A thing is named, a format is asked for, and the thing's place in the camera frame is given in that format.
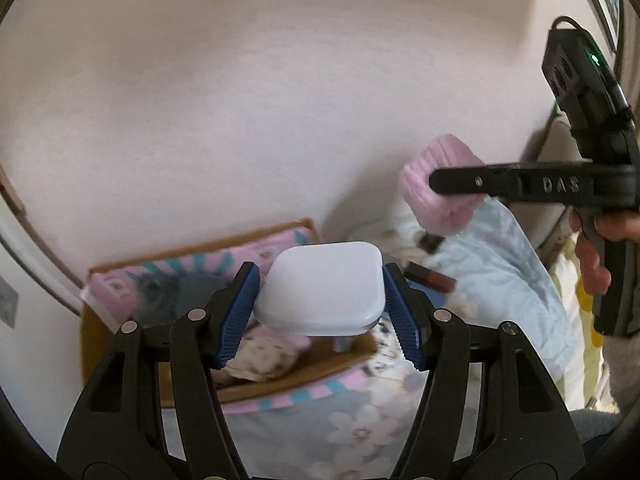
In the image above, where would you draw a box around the dark red lipstick tube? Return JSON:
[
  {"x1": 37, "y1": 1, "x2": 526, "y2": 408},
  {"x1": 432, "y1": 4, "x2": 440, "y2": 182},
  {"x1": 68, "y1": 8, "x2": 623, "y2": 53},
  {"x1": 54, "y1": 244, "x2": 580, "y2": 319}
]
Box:
[{"x1": 404, "y1": 262, "x2": 457, "y2": 295}]

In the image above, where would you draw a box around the white patterned sock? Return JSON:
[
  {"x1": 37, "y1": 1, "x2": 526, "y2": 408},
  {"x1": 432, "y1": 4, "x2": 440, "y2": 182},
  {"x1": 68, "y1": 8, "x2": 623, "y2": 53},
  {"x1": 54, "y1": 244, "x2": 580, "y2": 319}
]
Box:
[{"x1": 218, "y1": 325, "x2": 311, "y2": 382}]

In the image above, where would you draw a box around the white rounded plastic case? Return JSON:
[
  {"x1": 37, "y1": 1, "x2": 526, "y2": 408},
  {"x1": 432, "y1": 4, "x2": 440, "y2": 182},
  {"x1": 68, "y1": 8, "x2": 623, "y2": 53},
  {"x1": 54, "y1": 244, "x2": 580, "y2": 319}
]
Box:
[{"x1": 254, "y1": 242, "x2": 385, "y2": 337}]

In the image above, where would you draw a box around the dark grey fluffy cloth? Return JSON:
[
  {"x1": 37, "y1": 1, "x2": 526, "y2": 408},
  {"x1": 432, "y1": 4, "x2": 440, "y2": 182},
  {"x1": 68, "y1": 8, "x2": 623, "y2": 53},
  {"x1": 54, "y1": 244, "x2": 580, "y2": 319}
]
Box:
[{"x1": 132, "y1": 272, "x2": 229, "y2": 327}]

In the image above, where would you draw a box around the black KANS cream jar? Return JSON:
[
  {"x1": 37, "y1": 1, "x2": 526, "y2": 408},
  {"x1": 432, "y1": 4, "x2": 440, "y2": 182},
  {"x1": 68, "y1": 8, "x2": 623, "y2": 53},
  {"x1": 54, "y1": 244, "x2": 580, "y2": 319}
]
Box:
[{"x1": 418, "y1": 232, "x2": 446, "y2": 255}]

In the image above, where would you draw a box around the white fluffy sleeve forearm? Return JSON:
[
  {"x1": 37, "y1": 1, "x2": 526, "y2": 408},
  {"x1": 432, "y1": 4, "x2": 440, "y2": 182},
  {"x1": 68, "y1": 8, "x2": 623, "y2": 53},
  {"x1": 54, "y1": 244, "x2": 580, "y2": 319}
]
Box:
[{"x1": 603, "y1": 334, "x2": 640, "y2": 415}]

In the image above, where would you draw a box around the person right hand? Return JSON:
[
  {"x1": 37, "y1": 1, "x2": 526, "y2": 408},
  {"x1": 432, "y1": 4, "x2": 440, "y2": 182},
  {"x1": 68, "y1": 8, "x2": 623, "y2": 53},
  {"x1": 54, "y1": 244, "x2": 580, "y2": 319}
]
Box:
[{"x1": 568, "y1": 209, "x2": 640, "y2": 297}]

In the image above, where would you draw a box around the cardboard box with pink flaps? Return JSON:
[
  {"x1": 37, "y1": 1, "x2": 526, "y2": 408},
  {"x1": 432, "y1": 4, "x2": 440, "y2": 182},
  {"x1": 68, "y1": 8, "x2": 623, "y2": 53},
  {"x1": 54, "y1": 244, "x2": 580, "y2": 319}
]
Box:
[{"x1": 80, "y1": 219, "x2": 376, "y2": 414}]

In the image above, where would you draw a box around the light blue towel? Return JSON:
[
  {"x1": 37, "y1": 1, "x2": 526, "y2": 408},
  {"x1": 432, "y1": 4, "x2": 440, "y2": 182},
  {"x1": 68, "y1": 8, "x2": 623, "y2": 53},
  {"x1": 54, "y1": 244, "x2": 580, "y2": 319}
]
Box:
[{"x1": 349, "y1": 194, "x2": 576, "y2": 376}]

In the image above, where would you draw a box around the floral grey blue cloth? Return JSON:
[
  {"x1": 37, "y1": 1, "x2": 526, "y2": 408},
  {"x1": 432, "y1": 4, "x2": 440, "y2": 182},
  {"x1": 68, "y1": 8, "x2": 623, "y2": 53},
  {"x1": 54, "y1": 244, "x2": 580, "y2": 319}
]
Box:
[{"x1": 226, "y1": 324, "x2": 426, "y2": 479}]

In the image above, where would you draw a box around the yellow floral bedsheet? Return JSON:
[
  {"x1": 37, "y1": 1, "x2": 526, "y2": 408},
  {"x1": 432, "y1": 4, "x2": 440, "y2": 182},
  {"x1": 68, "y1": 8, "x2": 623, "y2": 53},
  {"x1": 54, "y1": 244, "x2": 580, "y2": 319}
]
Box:
[{"x1": 549, "y1": 235, "x2": 606, "y2": 411}]

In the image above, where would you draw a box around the white door with handle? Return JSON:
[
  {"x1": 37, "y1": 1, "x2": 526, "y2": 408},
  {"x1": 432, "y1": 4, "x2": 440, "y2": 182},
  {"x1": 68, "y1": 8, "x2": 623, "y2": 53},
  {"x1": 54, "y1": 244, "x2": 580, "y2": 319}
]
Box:
[{"x1": 1, "y1": 174, "x2": 82, "y2": 457}]

